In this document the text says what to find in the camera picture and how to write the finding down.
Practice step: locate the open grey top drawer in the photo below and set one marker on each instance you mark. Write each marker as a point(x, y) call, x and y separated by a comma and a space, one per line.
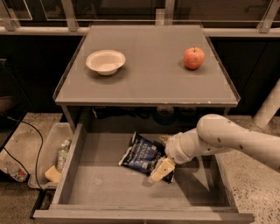
point(95, 189)

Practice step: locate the red apple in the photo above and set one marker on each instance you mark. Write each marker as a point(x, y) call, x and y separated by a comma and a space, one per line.
point(193, 58)

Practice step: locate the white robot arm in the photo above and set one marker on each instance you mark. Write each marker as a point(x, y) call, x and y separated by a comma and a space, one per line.
point(216, 134)

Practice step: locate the plastic bottle on floor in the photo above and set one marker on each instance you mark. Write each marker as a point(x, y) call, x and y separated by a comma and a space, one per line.
point(16, 172)

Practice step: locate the clear plastic bin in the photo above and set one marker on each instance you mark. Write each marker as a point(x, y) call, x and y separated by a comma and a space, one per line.
point(48, 156)

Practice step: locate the grey cabinet with counter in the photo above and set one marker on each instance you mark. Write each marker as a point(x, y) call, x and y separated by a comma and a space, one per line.
point(154, 73)

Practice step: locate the plastic bottle in bin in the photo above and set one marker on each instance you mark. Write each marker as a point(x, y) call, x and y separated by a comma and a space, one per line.
point(62, 155)

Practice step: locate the metal railing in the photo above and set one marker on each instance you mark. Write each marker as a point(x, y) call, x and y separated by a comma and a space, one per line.
point(217, 18)

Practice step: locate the white paper bowl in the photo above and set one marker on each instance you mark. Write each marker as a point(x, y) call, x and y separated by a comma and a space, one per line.
point(105, 62)

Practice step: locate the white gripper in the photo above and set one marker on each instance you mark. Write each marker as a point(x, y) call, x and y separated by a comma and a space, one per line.
point(174, 150)

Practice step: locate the yellow sponge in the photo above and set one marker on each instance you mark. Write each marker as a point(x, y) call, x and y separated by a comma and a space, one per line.
point(52, 174)

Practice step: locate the blue chip bag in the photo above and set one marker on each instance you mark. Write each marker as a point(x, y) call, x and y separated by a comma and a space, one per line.
point(143, 155)

